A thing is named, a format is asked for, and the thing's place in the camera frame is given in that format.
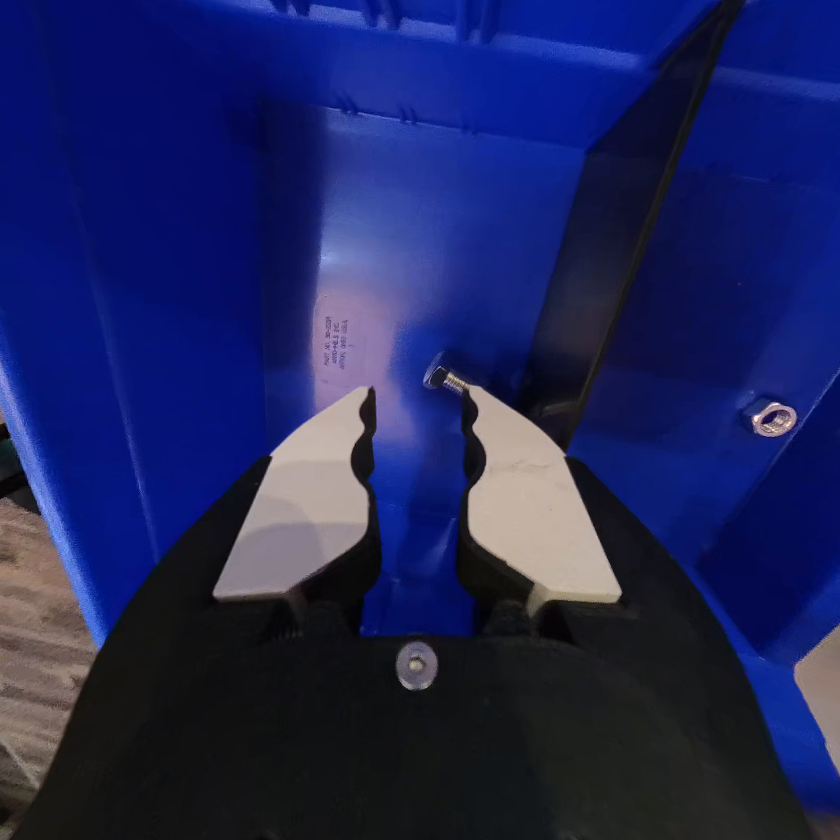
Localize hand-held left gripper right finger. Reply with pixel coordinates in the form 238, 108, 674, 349
457, 386, 623, 631

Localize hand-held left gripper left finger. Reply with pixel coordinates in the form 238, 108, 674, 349
212, 386, 383, 631

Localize steel hex bolt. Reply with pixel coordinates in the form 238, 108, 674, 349
423, 352, 468, 395

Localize steel hex nut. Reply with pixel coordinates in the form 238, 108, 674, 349
742, 395, 799, 436

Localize blue plastic bin with divider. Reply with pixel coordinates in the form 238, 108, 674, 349
0, 0, 840, 815

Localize black bin divider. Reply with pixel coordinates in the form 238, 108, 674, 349
525, 0, 746, 450

